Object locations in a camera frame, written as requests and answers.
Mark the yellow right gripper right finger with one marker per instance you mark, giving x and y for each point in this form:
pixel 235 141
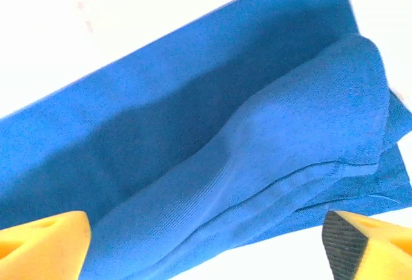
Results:
pixel 370 251

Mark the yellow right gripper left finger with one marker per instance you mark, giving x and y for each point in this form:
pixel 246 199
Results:
pixel 42 248

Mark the blue long pants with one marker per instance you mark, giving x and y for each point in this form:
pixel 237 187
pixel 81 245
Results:
pixel 193 132

